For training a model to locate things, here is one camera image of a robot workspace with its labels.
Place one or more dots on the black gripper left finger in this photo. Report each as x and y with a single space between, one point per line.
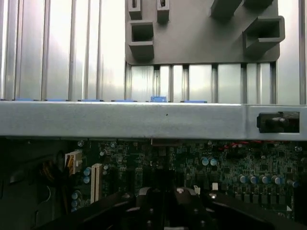
148 210

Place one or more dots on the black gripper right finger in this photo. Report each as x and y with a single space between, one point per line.
187 210

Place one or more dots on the white expansion slot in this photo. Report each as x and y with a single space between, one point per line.
96 182

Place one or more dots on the green motherboard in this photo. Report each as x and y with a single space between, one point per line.
239 163

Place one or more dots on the white power connector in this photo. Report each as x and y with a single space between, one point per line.
73 163

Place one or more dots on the black open PC case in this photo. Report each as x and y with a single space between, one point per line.
120 119

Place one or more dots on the grey parts rack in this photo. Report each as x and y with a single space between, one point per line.
204 43

